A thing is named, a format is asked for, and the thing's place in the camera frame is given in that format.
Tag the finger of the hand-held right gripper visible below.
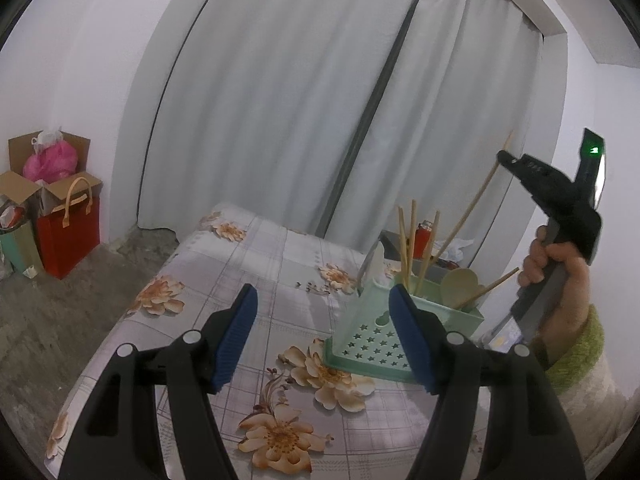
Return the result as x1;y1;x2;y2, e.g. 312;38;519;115
496;150;556;193

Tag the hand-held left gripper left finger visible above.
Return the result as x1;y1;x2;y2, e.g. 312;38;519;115
59;284;259;480

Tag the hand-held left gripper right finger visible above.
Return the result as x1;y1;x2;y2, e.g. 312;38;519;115
388;284;587;480

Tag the green star-cutout utensil holder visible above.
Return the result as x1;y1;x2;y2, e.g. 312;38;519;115
324;272;485;386

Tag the thin wooden chopstick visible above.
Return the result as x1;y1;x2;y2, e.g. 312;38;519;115
430;129;515;266

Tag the bundle of wooden chopsticks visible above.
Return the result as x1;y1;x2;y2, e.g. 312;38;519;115
397;199;521;311

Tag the person's right hand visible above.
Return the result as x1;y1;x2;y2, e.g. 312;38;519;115
517;225;592;357

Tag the floral plaid tablecloth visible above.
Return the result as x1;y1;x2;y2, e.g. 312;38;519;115
45;201;496;476

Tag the blue and white package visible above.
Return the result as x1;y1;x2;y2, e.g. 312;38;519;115
491;316;529;352

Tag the white curtain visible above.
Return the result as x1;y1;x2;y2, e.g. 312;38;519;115
324;0;544;272
136;0;437;242

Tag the red thermos bottle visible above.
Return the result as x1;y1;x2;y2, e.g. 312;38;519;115
413;220;432;260

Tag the white plastic bag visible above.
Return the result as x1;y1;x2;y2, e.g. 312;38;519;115
434;239;474;267

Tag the red gift bag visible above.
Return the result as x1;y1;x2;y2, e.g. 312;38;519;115
36;177;102;281

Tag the teal paper bag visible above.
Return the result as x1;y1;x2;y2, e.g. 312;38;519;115
0;219;45;277

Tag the pink plastic bag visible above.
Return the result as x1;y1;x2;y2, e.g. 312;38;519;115
22;139;79;184

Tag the brown cardboard box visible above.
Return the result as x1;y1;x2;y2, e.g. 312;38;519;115
0;130;104;223

